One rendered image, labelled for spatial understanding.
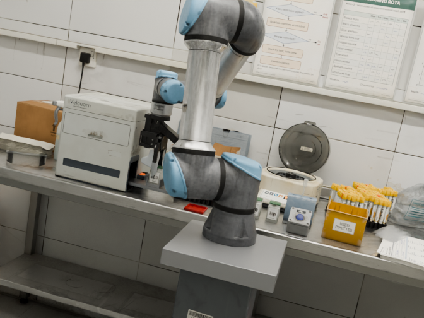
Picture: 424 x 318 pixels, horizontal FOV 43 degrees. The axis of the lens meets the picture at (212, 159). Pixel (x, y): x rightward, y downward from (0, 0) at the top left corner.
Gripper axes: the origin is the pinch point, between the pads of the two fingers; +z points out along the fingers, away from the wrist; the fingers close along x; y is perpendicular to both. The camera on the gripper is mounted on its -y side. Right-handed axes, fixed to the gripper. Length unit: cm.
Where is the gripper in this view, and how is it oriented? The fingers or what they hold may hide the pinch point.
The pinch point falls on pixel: (157, 171)
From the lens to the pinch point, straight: 190.4
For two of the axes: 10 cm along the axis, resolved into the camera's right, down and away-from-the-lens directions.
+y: -9.6, -2.1, 1.9
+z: -1.7, 9.7, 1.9
